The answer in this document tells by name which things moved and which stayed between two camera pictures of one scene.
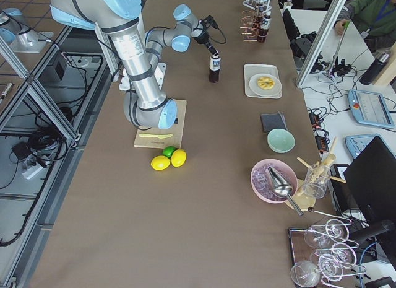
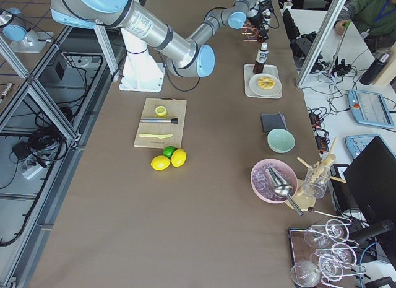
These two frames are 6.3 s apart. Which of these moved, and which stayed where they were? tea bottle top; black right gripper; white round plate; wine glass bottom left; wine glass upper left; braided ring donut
Moved: tea bottle top; black right gripper
Stayed: white round plate; wine glass bottom left; wine glass upper left; braided ring donut
